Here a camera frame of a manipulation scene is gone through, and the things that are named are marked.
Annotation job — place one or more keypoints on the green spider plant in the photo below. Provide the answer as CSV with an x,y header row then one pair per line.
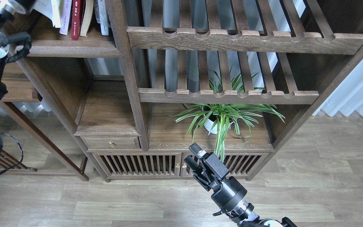
x,y
243,116

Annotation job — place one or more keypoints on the dark wooden bookshelf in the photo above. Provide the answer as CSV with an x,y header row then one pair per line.
x,y
119,89

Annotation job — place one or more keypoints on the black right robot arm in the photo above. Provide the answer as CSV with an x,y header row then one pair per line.
x,y
286,222

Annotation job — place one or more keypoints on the white curtain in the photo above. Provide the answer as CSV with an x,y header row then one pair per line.
x,y
348,97

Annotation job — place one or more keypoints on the red cover book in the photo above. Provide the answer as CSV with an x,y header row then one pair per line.
x,y
77,10

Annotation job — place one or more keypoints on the brass drawer knob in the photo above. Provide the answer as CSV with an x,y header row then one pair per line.
x,y
111,144

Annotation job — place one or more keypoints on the white cover book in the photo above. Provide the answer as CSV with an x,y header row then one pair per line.
x,y
66,12

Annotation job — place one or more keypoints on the white plant pot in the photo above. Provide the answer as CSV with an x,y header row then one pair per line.
x,y
210,122

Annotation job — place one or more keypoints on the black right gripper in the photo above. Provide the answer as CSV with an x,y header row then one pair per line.
x,y
229,194

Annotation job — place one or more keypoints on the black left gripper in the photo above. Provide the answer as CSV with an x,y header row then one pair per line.
x,y
10,7

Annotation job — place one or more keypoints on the upright white book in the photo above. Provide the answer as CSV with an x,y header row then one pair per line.
x,y
103,17

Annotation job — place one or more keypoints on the upright tan book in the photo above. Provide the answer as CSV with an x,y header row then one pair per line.
x,y
87,17

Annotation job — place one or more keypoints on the yellow green cover book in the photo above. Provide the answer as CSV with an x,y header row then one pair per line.
x,y
51,9

